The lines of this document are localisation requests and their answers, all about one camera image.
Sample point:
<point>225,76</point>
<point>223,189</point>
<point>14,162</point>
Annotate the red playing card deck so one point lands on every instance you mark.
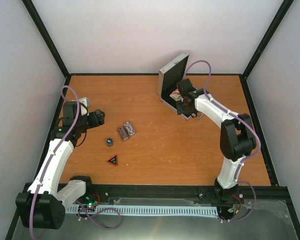
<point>175,95</point>

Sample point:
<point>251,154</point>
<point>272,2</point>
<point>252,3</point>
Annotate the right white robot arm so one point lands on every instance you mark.
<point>237,137</point>

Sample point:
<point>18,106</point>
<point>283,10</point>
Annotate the black red triangle button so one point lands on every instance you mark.
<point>113,161</point>

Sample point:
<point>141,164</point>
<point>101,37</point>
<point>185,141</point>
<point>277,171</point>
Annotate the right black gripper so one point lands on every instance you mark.
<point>180,111</point>

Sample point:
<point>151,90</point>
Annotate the light blue cable duct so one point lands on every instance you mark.
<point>155,211</point>

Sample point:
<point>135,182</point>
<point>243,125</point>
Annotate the black front rail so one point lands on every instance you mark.
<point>107,191</point>

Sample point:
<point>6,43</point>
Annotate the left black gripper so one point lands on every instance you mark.
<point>97,117</point>

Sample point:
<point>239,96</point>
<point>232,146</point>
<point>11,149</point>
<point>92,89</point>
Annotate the aluminium poker case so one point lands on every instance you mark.
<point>171,78</point>

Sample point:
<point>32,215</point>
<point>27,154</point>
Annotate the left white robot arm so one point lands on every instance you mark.
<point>43,205</point>

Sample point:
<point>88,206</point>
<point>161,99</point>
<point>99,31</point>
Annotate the small dark chip stack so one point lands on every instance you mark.
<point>109,142</point>

